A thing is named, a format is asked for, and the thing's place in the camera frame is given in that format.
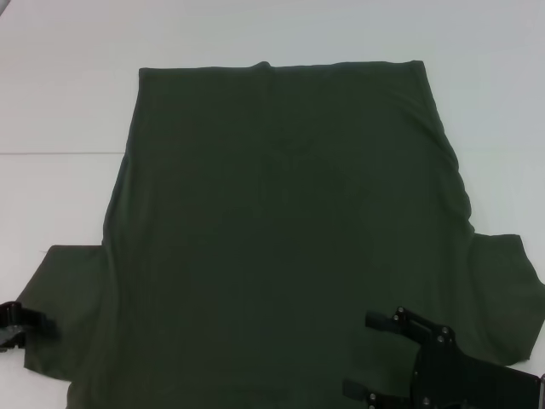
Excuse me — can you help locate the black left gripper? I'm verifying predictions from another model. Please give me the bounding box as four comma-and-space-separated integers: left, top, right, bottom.
0, 300, 59, 351

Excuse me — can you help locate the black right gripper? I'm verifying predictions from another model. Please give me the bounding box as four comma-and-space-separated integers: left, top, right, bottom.
343, 306, 542, 409

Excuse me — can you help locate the dark green shirt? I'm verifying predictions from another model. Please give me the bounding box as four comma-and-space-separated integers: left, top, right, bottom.
21, 60, 545, 409

